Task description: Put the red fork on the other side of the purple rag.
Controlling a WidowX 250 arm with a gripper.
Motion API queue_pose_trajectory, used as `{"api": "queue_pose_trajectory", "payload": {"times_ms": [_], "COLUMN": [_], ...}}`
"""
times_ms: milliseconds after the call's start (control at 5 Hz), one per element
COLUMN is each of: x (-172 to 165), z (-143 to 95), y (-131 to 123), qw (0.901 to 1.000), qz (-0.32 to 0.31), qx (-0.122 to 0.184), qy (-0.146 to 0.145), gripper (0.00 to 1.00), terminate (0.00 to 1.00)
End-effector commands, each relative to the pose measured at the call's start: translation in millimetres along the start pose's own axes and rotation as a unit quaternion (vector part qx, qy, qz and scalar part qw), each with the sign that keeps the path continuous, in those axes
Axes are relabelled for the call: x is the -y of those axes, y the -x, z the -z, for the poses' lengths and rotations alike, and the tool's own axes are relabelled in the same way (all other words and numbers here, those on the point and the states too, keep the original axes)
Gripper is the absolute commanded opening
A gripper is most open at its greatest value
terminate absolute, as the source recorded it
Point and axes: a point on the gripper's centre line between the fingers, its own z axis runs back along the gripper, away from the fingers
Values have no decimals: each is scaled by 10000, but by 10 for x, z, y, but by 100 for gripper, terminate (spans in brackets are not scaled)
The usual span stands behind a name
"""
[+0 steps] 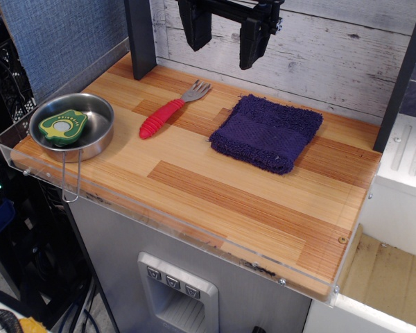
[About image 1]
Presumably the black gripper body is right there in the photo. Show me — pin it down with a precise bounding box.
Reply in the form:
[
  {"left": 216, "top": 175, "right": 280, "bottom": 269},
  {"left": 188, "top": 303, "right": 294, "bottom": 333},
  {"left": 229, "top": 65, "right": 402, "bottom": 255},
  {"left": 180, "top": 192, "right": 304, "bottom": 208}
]
[{"left": 178, "top": 1, "right": 284, "bottom": 35}]

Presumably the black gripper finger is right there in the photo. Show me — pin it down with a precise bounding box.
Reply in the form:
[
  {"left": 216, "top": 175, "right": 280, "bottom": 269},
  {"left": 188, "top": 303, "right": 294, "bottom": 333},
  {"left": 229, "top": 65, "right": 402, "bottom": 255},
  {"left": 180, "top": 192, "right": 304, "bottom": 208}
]
[
  {"left": 239, "top": 20, "right": 270, "bottom": 70},
  {"left": 178, "top": 2, "right": 212, "bottom": 51}
]

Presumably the red handled metal spork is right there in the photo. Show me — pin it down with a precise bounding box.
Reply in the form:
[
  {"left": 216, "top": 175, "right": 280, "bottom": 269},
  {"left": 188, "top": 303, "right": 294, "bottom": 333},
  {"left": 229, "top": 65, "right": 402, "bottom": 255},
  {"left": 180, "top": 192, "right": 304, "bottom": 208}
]
[{"left": 139, "top": 80, "right": 211, "bottom": 139}]

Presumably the purple folded towel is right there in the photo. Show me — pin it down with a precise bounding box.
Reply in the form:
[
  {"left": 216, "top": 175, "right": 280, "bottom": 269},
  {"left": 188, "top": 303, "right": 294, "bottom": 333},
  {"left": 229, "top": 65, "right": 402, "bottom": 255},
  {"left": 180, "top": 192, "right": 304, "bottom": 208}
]
[{"left": 209, "top": 94, "right": 323, "bottom": 175}]

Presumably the green toy avocado half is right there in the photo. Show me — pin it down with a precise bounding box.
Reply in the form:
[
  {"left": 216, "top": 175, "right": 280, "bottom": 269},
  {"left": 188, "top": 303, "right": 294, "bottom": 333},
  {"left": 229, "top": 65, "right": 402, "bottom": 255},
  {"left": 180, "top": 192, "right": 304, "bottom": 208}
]
[{"left": 38, "top": 109, "right": 88, "bottom": 147}]

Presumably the clear acrylic table guard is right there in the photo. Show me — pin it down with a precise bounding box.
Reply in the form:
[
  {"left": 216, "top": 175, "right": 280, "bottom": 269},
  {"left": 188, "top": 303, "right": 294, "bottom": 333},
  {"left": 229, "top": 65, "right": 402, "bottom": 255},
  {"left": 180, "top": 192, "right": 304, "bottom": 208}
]
[{"left": 0, "top": 112, "right": 380, "bottom": 302}]

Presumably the silver toy fridge dispenser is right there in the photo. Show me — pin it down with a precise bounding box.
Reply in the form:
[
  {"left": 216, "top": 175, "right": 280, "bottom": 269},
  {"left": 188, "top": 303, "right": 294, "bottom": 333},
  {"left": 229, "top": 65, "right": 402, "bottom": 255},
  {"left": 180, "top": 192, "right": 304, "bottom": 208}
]
[{"left": 137, "top": 252, "right": 220, "bottom": 332}]

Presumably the white toy sink unit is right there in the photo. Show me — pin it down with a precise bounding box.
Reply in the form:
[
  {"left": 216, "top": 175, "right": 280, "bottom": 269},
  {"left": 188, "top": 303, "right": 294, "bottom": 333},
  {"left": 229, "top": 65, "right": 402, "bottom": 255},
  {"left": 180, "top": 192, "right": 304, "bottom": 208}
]
[{"left": 304, "top": 114, "right": 416, "bottom": 332}]

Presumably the dark vertical post left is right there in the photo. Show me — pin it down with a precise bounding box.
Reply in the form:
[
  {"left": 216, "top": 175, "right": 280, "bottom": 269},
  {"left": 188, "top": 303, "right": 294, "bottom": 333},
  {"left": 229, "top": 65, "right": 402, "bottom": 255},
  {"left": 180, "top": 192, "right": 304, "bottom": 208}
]
[{"left": 124, "top": 0, "right": 157, "bottom": 80}]

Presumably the dark vertical post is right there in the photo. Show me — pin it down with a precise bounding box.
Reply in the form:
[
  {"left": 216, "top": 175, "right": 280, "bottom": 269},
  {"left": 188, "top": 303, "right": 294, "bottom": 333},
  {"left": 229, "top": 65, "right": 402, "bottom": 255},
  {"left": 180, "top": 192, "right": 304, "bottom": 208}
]
[
  {"left": 373, "top": 24, "right": 416, "bottom": 153},
  {"left": 124, "top": 0, "right": 157, "bottom": 80}
]

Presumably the dark vertical post right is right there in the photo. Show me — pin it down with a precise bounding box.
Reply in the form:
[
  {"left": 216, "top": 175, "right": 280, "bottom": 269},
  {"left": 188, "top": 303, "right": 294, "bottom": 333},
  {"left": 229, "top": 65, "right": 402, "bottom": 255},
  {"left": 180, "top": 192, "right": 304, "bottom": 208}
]
[{"left": 373, "top": 24, "right": 416, "bottom": 153}]

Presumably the steel pan with wire handle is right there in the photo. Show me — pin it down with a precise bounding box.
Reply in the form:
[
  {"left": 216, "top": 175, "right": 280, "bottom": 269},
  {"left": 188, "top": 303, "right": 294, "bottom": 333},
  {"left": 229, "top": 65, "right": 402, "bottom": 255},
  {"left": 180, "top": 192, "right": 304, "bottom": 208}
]
[{"left": 29, "top": 93, "right": 115, "bottom": 203}]

